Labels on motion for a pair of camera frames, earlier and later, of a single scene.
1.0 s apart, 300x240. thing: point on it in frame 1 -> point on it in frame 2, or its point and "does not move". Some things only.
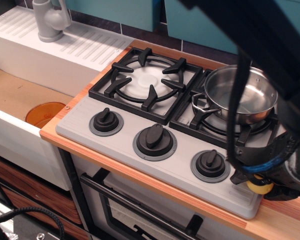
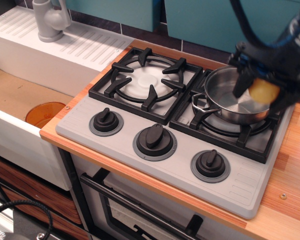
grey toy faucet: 51,22 does not move
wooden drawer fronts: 23,190 does not move
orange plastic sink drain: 40,114 does not move
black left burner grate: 155,84 does not move
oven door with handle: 118,208 does not move
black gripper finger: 280,193 -> 287,95
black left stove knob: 106,123 does not move
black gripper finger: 239,177 -> 245,78
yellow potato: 260,190 -> 263,92
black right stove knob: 210,166 does not move
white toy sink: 25,71 does not move
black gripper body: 286,162 -> 290,58
